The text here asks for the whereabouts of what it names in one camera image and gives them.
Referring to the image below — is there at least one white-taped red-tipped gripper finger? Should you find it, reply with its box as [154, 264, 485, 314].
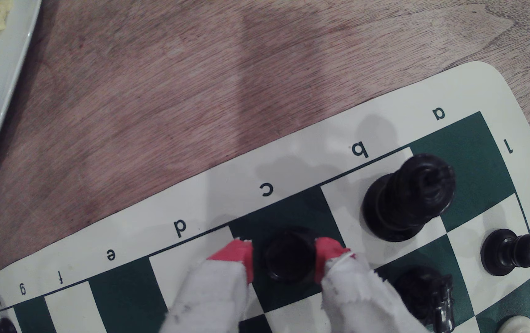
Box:
[159, 238, 255, 333]
[314, 237, 432, 333]

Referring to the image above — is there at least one black chess knight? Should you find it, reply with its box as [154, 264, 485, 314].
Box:
[392, 266, 456, 333]

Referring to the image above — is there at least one green and white chess mat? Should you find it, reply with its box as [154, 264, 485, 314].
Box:
[0, 60, 530, 333]

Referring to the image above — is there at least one black chess pawn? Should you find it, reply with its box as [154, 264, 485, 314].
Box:
[480, 228, 530, 277]

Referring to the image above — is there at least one white chess bishop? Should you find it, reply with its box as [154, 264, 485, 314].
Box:
[496, 314, 530, 333]

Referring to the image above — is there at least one white round plate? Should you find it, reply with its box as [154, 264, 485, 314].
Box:
[0, 0, 43, 211]

